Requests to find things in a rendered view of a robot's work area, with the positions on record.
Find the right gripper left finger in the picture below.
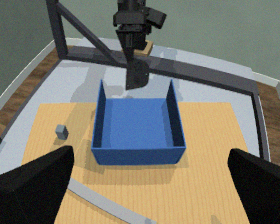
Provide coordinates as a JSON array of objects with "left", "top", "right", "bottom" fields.
[{"left": 0, "top": 145, "right": 75, "bottom": 224}]

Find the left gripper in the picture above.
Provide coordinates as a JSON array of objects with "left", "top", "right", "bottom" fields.
[{"left": 113, "top": 0, "right": 146, "bottom": 62}]

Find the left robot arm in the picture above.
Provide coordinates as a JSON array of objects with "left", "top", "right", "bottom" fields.
[{"left": 135, "top": 0, "right": 167, "bottom": 51}]

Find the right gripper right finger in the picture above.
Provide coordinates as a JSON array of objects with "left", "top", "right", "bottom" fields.
[{"left": 227, "top": 148, "right": 280, "bottom": 224}]

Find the light grey long flat bar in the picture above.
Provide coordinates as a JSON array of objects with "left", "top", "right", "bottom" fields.
[{"left": 67, "top": 177, "right": 157, "bottom": 224}]

